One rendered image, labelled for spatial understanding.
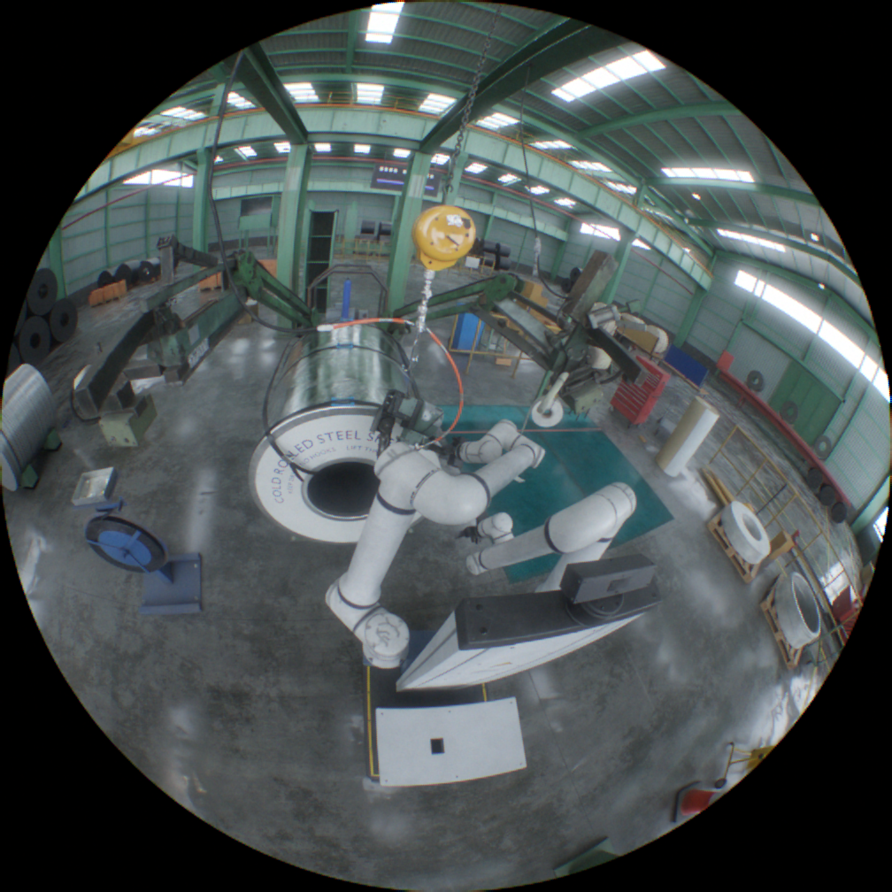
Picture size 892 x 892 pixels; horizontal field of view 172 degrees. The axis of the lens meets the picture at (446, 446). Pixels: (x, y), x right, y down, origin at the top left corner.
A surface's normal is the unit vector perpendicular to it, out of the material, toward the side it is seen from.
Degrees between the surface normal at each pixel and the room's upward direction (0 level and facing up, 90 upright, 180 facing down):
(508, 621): 0
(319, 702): 0
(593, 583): 62
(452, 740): 0
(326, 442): 90
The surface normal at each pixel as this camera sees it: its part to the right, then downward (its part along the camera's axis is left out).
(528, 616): 0.20, -0.75
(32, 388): 0.93, -0.36
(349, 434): 0.27, 0.66
